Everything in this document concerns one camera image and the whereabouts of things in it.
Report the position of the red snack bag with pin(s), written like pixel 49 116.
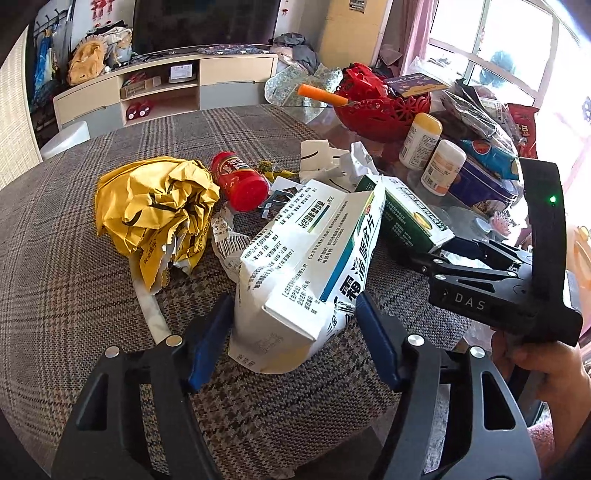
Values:
pixel 524 129

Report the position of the woven folding screen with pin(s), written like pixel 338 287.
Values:
pixel 16 120

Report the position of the grey plaid tablecloth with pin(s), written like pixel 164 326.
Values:
pixel 92 323

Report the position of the orange tube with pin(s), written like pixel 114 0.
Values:
pixel 316 93

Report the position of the pile of clothes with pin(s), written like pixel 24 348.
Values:
pixel 117 44

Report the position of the green white medicine box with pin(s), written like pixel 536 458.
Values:
pixel 406 212

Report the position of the yellow plush toy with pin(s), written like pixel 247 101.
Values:
pixel 85 62

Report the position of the beige television cabinet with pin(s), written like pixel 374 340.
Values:
pixel 231 78

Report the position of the grey clothes pile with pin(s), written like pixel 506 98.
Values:
pixel 295 48

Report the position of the red hanging ornament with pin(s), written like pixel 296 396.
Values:
pixel 101 8

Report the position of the small white box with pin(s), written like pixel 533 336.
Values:
pixel 181 74

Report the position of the blue snack bag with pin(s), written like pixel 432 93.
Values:
pixel 491 157

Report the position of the green floral cloth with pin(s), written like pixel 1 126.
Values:
pixel 281 85

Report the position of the purple card box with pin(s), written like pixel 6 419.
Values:
pixel 415 83

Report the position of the brown cardboard box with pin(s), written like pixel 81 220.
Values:
pixel 138 87

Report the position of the small yellow candy wrapper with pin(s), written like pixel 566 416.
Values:
pixel 272 170

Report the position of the blue patterned mat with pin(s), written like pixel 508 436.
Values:
pixel 231 48

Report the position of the white round stool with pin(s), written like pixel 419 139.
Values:
pixel 64 138

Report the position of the black coat rack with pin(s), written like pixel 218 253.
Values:
pixel 64 18

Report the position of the beige standing air conditioner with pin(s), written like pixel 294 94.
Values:
pixel 353 32

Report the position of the white torn carton piece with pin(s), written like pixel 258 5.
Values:
pixel 318 159

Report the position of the red lidded jar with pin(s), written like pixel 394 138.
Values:
pixel 235 177

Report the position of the black television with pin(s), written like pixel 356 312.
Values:
pixel 203 23

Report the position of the white paper scrap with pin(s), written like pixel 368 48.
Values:
pixel 284 196

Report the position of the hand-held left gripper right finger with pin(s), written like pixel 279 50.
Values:
pixel 376 341

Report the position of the white bottle yellow cap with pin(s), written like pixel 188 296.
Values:
pixel 418 143

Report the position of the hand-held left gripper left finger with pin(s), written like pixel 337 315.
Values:
pixel 207 346

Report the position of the pink hairbrush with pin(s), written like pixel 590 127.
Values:
pixel 504 226

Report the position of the peach plastic jug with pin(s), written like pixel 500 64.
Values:
pixel 579 249

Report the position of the white bottle cream cap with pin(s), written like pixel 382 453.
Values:
pixel 441 168

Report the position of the white plastic strip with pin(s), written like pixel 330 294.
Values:
pixel 152 314

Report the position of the blue cookie tin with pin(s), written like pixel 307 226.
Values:
pixel 480 189

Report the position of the pile of silver snack packets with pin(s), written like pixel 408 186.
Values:
pixel 475 108

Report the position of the red plastic basket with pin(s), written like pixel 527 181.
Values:
pixel 383 115

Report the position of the large white medicine box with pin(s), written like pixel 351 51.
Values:
pixel 300 258

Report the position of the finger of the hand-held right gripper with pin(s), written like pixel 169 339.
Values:
pixel 461 270
pixel 489 251

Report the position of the window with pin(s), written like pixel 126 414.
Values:
pixel 508 37

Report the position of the white barcode label paper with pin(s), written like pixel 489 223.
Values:
pixel 226 249

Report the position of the pink curtain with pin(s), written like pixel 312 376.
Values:
pixel 420 32

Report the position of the person's right hand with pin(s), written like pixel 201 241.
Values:
pixel 549 369

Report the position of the blue hanging garment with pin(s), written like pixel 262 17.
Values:
pixel 45 60

